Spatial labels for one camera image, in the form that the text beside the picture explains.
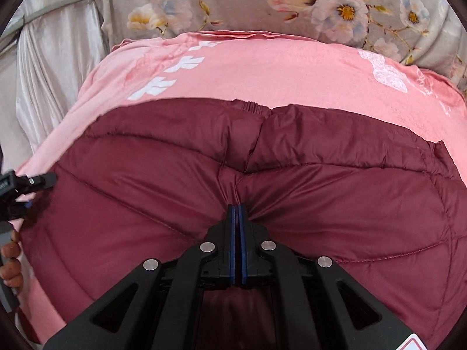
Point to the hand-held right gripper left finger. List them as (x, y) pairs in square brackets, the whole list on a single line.
[(234, 248)]

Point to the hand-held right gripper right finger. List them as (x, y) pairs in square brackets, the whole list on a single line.
[(243, 248)]

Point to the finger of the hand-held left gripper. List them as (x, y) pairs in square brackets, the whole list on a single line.
[(36, 181), (16, 209)]

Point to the burgundy puffer jacket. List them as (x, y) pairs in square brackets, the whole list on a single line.
[(328, 207)]

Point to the person's left hand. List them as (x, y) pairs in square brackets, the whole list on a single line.
[(11, 253)]

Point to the white satin curtain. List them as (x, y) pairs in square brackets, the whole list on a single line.
[(47, 62)]

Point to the pink printed blanket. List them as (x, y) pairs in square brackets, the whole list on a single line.
[(273, 73)]

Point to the grey floral bed sheet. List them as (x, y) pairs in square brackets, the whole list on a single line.
[(237, 0)]

